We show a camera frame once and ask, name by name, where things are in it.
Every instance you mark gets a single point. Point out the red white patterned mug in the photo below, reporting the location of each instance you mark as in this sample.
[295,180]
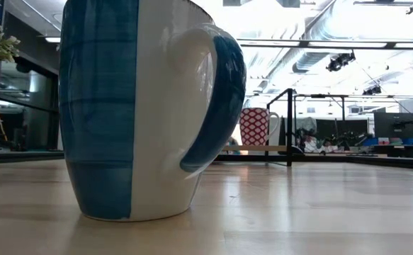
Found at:
[254,127]

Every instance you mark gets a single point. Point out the dark background monitor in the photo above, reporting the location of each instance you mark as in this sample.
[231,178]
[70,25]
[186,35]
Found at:
[344,127]
[394,124]

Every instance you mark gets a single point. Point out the overhead rig beam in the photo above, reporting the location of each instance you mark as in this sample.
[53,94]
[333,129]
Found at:
[333,44]

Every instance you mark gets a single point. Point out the black metal shelf frame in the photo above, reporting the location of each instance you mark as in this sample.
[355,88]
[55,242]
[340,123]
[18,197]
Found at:
[290,134]

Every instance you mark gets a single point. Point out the black background frame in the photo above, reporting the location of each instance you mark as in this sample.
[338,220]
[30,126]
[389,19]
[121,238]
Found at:
[319,95]

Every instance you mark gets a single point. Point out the black ceiling camera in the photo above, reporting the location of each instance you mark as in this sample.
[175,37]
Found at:
[339,62]
[372,90]

